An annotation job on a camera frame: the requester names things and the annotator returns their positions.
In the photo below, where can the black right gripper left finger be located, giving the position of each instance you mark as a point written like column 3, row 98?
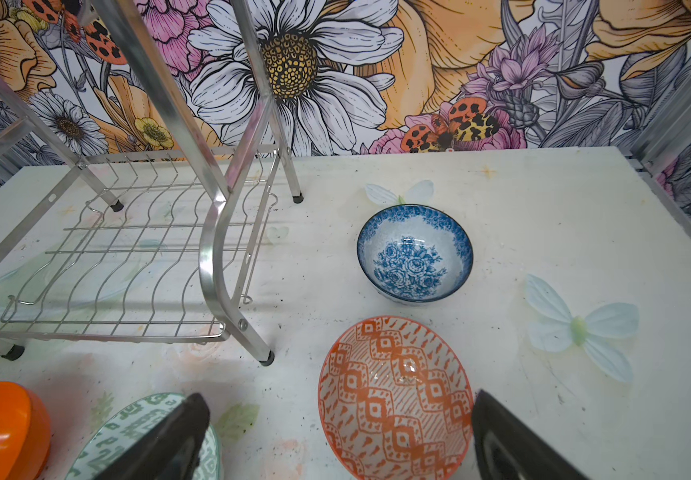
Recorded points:
column 170, row 450

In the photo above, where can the plain orange bowl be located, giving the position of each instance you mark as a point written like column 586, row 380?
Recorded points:
column 25, row 432

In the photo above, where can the blue floral white bowl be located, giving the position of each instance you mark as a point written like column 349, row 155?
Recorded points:
column 414, row 254

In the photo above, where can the chrome wire dish rack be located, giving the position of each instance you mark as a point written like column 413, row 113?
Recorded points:
column 222, row 172

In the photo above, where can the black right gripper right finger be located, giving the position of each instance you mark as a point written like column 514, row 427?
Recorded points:
column 507, row 449

